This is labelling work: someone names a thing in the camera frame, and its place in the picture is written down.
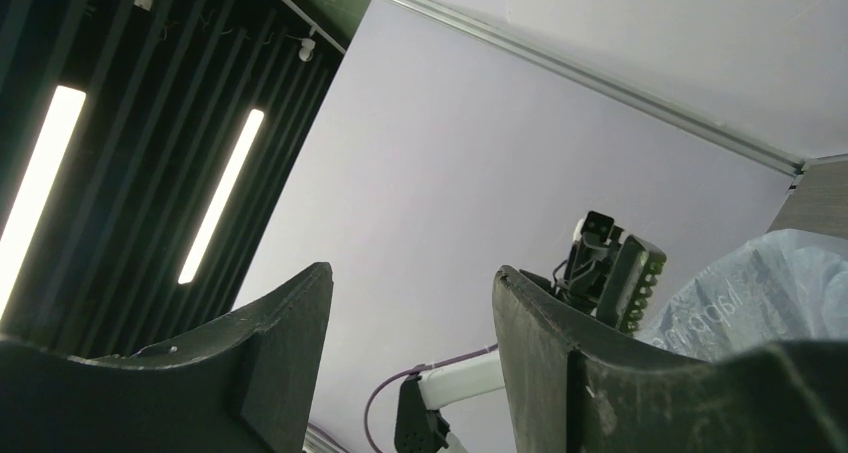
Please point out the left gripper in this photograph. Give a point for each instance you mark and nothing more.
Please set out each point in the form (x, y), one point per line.
(579, 280)

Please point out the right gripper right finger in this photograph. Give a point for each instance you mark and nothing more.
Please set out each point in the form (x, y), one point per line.
(576, 385)

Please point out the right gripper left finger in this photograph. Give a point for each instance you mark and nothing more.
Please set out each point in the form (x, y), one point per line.
(243, 382)

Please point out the black litter scoop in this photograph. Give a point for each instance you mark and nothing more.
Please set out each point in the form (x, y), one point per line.
(629, 285)

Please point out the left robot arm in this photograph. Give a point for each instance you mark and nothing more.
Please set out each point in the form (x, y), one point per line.
(426, 389)

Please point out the blue bag lined bin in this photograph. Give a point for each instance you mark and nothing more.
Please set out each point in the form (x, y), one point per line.
(785, 285)

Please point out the right ceiling light strip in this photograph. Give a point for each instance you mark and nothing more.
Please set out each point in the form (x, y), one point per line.
(221, 195)

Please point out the ceiling light strip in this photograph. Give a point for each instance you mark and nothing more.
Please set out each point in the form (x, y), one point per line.
(54, 136)
(221, 195)

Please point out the left ceiling light strip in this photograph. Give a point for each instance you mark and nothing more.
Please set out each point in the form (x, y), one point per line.
(54, 136)

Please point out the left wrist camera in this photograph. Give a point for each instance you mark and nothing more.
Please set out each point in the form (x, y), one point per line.
(595, 226)

